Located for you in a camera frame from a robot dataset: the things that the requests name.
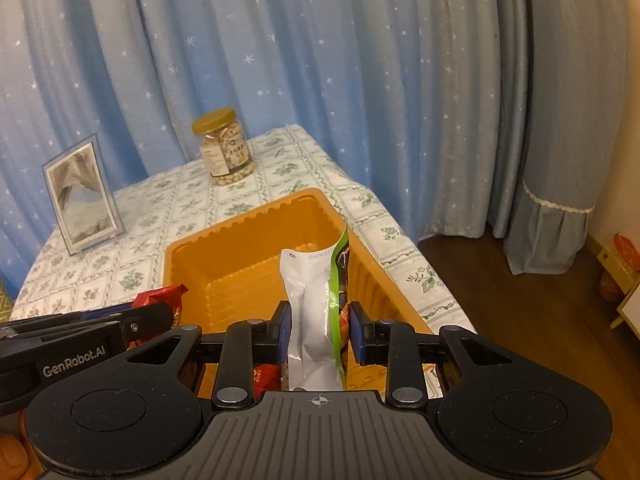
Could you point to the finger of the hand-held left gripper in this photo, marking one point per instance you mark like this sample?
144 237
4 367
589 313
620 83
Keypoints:
147 322
107 313

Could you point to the nut jar with gold lid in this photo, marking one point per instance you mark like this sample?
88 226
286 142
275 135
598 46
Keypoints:
227 152

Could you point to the white green snack packet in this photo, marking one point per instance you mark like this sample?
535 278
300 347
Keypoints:
310 310

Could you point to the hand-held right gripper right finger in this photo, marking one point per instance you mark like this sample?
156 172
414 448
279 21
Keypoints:
356 330

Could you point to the blue star curtain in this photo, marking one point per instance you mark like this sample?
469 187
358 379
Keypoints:
350 85
60 85

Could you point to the sand art picture frame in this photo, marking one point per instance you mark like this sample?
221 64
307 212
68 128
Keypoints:
82 195

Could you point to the green zigzag pillow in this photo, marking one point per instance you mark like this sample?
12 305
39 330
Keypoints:
4 302

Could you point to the yellow cardboard box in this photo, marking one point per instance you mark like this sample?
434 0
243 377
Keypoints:
617 265

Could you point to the person's left hand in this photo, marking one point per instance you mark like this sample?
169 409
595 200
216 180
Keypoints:
12 457

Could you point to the boxy red candy packet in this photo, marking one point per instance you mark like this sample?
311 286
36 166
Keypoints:
265 379

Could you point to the red mesh bag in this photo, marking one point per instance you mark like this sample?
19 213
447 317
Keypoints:
627 246

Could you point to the white wooden furniture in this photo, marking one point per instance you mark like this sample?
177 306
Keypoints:
629 305

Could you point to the grey curtain with lace trim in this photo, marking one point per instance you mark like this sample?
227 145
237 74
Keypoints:
565 135

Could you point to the orange plastic tray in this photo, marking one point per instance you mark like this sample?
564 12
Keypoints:
240 260

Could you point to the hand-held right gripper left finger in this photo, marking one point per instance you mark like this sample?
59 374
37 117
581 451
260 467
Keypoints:
283 327

